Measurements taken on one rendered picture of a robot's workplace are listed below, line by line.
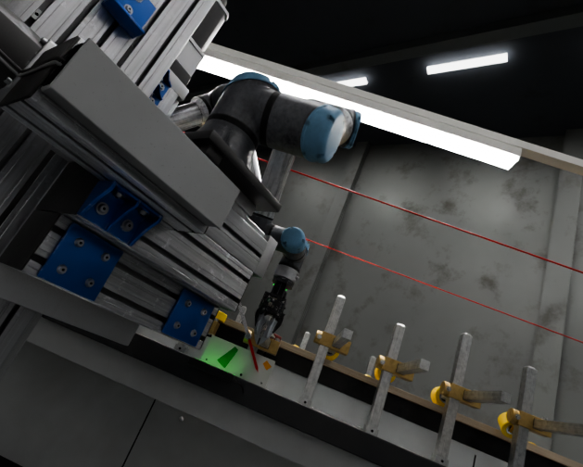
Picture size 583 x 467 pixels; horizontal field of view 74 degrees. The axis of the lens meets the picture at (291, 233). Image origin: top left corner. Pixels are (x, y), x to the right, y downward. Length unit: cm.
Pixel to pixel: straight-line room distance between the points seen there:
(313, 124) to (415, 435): 137
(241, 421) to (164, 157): 118
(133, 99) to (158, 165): 8
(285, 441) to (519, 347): 532
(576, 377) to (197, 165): 619
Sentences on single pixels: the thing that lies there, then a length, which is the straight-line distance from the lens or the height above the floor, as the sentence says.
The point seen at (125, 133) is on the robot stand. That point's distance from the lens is 48.
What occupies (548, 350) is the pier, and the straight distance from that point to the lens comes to 638.
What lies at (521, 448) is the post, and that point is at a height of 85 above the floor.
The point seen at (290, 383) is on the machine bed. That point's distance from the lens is 172.
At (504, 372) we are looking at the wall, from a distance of 646.
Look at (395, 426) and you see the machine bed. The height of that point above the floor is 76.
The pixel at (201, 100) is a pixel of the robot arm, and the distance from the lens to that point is 151.
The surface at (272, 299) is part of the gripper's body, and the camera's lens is 121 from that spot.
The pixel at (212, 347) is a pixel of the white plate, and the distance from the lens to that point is 152.
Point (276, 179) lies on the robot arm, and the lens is 119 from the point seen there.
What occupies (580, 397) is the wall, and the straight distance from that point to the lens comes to 642.
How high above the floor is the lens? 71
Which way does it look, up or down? 21 degrees up
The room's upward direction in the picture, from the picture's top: 23 degrees clockwise
